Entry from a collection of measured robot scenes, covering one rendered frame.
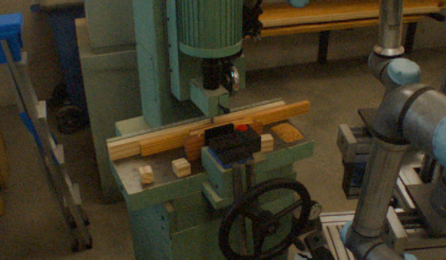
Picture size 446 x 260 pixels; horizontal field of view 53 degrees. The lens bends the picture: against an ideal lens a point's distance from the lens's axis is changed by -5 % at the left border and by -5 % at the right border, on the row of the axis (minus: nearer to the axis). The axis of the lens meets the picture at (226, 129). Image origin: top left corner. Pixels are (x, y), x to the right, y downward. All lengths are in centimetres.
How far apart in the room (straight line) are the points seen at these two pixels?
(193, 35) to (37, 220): 170
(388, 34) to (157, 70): 84
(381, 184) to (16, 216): 212
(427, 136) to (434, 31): 429
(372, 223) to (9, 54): 143
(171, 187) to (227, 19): 48
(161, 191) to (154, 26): 50
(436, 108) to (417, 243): 60
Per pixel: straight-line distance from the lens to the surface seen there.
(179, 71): 143
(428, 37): 515
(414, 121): 92
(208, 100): 135
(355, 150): 177
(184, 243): 145
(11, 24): 190
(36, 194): 288
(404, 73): 170
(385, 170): 106
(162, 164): 136
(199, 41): 125
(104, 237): 249
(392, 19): 177
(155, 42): 148
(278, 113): 156
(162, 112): 158
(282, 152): 143
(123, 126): 177
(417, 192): 148
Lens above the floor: 167
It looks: 31 degrees down
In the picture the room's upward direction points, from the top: straight up
